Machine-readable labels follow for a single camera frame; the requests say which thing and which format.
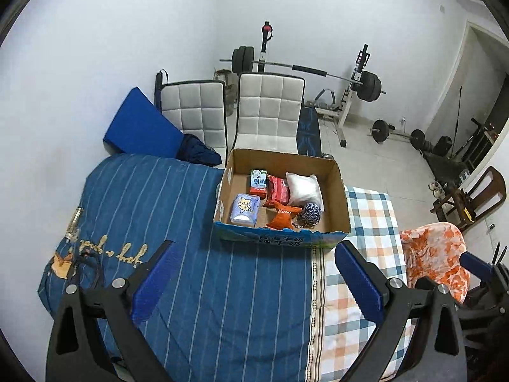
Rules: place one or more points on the cardboard box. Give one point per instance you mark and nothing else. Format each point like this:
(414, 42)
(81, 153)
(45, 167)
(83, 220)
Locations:
(238, 179)

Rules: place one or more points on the blue black bench pad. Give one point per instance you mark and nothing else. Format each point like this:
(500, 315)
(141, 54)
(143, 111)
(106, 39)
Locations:
(308, 131)

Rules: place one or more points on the plaid bed sheet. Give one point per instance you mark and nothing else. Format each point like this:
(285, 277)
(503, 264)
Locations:
(370, 215)

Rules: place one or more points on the white pillow bag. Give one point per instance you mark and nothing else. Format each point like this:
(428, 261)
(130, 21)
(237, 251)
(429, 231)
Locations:
(304, 191)

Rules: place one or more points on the orange snack packet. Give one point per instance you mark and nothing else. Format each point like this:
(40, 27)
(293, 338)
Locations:
(284, 217)

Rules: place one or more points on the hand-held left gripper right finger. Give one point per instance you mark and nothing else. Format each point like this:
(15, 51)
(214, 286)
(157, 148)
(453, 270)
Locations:
(360, 282)

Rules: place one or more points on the thin black pole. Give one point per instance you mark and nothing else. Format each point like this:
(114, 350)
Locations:
(458, 119)

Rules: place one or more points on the short barbell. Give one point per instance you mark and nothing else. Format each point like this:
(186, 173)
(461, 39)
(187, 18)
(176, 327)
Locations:
(381, 129)

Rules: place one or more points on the black folded stand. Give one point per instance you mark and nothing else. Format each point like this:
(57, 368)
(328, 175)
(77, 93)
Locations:
(160, 83)

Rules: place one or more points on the blue foam cushion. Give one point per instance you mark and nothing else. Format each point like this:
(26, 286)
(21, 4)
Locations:
(139, 123)

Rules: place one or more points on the dark blue garment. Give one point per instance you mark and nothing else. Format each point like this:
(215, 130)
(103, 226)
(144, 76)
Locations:
(199, 151)

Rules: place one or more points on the black speaker box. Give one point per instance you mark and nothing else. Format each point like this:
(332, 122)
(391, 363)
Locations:
(443, 145)

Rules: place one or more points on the white padded chair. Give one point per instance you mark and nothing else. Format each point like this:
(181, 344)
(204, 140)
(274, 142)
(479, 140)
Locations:
(268, 103)
(195, 107)

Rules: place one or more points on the white barbell rack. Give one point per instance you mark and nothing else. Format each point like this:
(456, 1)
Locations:
(344, 107)

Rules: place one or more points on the clear small bottle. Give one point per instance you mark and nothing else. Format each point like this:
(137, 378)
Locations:
(73, 225)

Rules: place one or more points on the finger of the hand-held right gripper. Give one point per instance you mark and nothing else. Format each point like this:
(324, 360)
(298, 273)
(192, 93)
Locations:
(475, 262)

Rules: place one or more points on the black router antennas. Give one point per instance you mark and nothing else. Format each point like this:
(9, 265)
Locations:
(499, 254)

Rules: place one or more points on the orange floral blanket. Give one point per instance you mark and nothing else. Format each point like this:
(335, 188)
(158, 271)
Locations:
(433, 246)

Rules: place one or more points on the white shoes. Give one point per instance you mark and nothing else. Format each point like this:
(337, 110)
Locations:
(436, 189)

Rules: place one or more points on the long barbell with plates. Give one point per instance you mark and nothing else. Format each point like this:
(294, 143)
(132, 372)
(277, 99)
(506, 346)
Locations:
(310, 71)

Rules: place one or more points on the red soft packet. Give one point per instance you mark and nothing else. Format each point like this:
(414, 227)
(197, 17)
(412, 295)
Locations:
(278, 191)

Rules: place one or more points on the light blue tissue pack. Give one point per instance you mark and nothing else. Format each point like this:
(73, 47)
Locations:
(244, 209)

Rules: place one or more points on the blue white yarn ball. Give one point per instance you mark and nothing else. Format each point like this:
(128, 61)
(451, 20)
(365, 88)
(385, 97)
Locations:
(310, 213)

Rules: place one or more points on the brown wooden chair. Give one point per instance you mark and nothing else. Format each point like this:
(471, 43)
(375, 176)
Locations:
(487, 195)

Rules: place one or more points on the blue striped blanket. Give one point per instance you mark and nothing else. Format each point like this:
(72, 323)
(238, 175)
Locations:
(199, 286)

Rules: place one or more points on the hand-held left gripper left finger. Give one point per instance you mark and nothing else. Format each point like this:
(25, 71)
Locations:
(153, 282)

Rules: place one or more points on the dark floor mat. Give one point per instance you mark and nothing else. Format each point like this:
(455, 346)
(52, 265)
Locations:
(445, 165)

